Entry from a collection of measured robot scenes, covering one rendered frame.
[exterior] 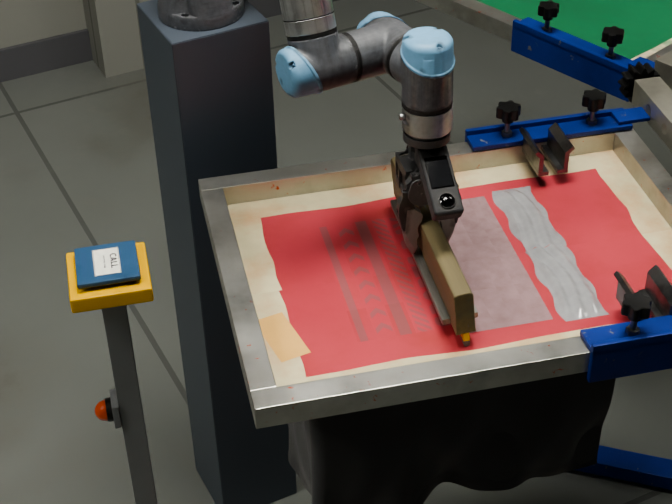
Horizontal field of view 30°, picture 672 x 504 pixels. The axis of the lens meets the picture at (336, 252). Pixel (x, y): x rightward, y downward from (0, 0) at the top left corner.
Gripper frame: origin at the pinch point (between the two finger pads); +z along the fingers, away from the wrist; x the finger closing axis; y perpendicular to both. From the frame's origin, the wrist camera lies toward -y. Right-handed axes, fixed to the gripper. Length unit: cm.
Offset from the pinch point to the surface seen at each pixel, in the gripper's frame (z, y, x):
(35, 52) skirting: 85, 266, 67
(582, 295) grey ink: 4.8, -12.1, -21.2
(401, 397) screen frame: 4.4, -28.1, 12.1
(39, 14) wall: 72, 269, 64
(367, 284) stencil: 4.8, -0.8, 10.2
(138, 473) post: 50, 12, 50
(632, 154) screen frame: 0.7, 18.6, -42.5
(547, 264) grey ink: 4.6, -3.4, -18.8
